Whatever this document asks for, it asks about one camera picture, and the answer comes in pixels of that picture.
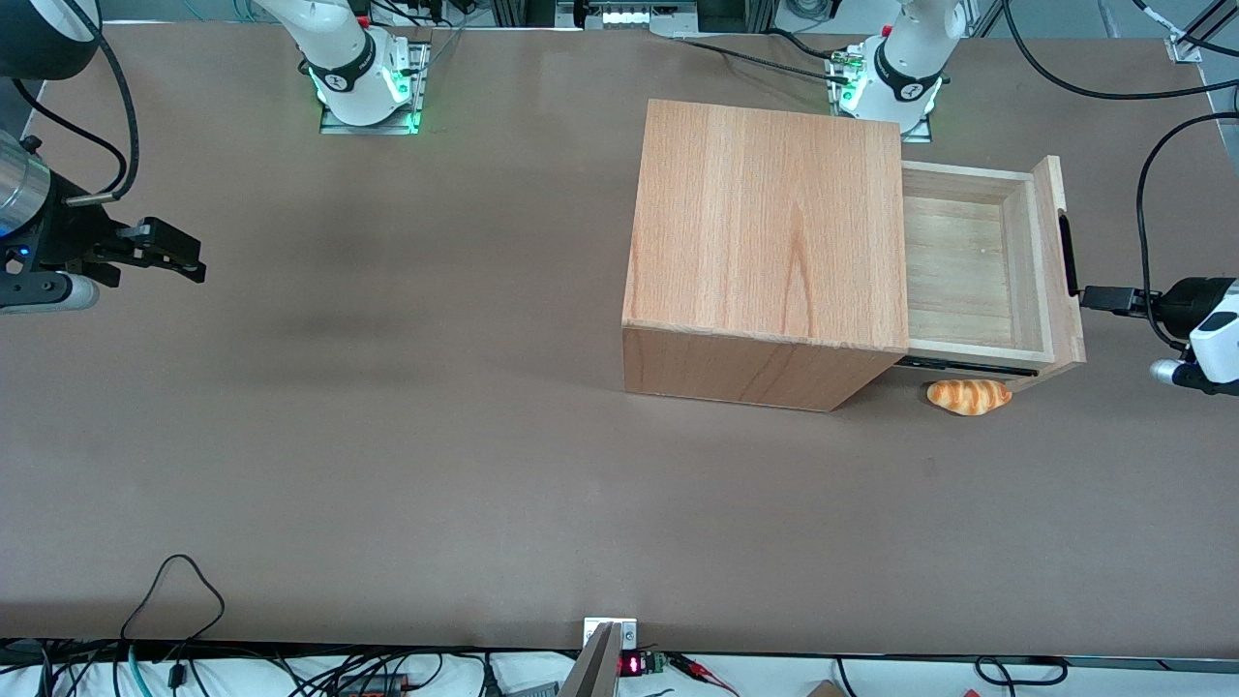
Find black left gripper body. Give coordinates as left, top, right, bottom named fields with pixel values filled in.
left=1157, top=277, right=1239, bottom=337

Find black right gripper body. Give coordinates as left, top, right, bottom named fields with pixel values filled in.
left=0, top=189, right=129, bottom=291

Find light wooden drawer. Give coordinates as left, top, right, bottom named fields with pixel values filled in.
left=894, top=154, right=1088, bottom=394

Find wooden drawer cabinet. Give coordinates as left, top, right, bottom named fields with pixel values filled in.
left=620, top=98, right=912, bottom=413

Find orange striped toy bread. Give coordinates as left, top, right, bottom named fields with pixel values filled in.
left=925, top=378, right=1014, bottom=417

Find black device with red parts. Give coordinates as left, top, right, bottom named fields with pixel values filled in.
left=333, top=672, right=413, bottom=697

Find grey power strip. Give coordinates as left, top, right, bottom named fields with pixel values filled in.
left=579, top=0, right=701, bottom=36

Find red and black clip leads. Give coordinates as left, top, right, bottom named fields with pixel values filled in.
left=666, top=652, right=742, bottom=697

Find black curved cable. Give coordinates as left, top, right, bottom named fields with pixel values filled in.
left=1134, top=110, right=1239, bottom=351

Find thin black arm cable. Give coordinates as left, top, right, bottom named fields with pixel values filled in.
left=10, top=76, right=129, bottom=173

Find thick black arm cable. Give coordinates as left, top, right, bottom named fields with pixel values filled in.
left=56, top=0, right=140, bottom=206

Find black sagging cable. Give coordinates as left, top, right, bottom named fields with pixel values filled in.
left=1001, top=0, right=1239, bottom=102

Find black striped cable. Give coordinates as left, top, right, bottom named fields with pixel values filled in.
left=1131, top=0, right=1239, bottom=46

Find thin black looped cable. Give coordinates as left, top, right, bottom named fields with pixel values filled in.
left=120, top=554, right=227, bottom=671

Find black flat loop cable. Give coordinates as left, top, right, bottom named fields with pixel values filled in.
left=975, top=655, right=1070, bottom=687

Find black cable on table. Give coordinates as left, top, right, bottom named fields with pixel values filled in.
left=672, top=35, right=864, bottom=86

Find metal table edge bracket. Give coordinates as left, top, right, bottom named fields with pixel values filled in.
left=583, top=617, right=640, bottom=652

